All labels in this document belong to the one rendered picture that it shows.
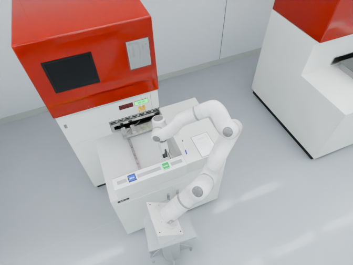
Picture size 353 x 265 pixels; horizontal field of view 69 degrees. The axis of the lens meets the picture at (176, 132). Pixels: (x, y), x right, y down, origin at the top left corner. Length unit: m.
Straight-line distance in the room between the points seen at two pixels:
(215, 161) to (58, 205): 2.05
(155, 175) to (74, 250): 1.30
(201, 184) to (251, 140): 1.94
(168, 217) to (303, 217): 1.68
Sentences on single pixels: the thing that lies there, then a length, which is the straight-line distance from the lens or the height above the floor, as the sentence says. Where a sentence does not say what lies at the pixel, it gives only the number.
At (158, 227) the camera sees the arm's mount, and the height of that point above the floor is 0.98.
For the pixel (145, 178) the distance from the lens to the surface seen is 1.88.
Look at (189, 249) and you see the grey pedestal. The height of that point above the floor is 0.02.
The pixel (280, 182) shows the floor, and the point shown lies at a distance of 3.13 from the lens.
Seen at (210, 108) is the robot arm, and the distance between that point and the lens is 1.45.
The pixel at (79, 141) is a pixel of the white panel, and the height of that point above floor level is 0.86.
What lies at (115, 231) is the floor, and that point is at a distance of 2.81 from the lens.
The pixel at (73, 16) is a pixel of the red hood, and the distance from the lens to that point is 1.86.
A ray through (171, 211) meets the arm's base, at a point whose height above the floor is 1.02.
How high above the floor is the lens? 2.59
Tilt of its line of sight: 51 degrees down
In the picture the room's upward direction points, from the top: 2 degrees counter-clockwise
